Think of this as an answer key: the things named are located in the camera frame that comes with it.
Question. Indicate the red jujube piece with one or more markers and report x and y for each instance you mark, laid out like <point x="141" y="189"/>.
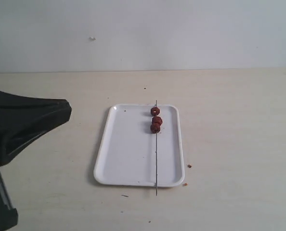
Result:
<point x="155" y="111"/>
<point x="155" y="128"/>
<point x="157" y="120"/>

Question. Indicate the white rectangular plastic tray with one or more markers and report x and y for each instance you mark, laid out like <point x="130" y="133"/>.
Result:
<point x="126" y="155"/>

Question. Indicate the thin metal skewer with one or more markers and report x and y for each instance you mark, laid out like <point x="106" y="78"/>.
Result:
<point x="156" y="184"/>

